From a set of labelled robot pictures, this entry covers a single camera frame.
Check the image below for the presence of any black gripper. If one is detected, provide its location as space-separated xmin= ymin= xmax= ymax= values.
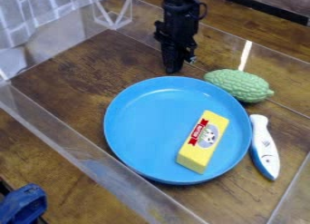
xmin=153 ymin=0 xmax=207 ymax=73

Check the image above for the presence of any green bumpy toy gourd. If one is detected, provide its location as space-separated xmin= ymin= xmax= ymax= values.
xmin=203 ymin=69 xmax=273 ymax=102

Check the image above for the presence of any blue round plate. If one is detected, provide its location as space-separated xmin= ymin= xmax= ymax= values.
xmin=102 ymin=76 xmax=252 ymax=185

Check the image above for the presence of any yellow toy butter block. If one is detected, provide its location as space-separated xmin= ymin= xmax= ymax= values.
xmin=176 ymin=111 xmax=229 ymax=174

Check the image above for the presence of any white blue toy fish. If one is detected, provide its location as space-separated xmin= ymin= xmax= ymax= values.
xmin=249 ymin=114 xmax=279 ymax=180

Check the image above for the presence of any blue clamp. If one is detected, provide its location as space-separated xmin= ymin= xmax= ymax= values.
xmin=0 ymin=183 xmax=46 ymax=224

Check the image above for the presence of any clear acrylic enclosure wall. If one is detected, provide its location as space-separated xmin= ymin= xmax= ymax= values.
xmin=0 ymin=0 xmax=310 ymax=224

